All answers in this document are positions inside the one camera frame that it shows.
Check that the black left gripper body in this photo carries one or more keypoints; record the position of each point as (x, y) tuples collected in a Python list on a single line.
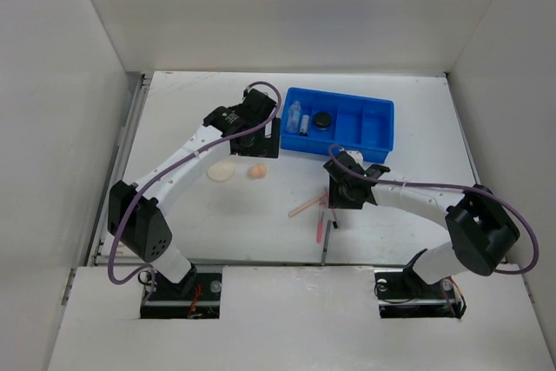
[(257, 148)]

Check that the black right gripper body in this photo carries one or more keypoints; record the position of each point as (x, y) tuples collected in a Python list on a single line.
[(340, 196)]

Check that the thin pink brush black tip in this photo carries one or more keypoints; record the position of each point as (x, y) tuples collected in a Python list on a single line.
[(330, 211)]

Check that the clear bottle black cap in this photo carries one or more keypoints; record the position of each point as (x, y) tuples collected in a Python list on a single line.
[(304, 125)]

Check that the black round compact jar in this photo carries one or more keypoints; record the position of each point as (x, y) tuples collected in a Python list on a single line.
[(322, 120)]

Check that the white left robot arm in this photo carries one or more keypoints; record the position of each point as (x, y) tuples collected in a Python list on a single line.
[(138, 210)]

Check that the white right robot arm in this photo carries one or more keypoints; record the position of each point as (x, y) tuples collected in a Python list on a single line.
[(480, 231)]

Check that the peach makeup sponge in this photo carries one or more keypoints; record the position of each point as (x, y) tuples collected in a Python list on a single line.
[(258, 171)]

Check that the grey makeup pen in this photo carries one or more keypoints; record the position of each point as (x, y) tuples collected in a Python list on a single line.
[(325, 241)]

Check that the beige pink pencil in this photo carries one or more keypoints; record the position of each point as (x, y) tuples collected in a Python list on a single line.
[(306, 205)]

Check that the round beige powder puff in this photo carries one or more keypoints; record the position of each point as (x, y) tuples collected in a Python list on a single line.
[(222, 171)]

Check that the blue plastic organizer tray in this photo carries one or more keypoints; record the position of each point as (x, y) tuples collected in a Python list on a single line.
[(365, 124)]

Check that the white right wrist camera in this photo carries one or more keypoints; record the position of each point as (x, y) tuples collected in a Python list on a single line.
[(356, 156)]

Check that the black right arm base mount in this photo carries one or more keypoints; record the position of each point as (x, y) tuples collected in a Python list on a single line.
[(402, 294)]

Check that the aluminium rail right edge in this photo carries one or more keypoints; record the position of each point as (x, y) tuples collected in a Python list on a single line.
[(462, 150)]

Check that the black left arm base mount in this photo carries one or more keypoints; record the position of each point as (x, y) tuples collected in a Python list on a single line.
[(199, 298)]

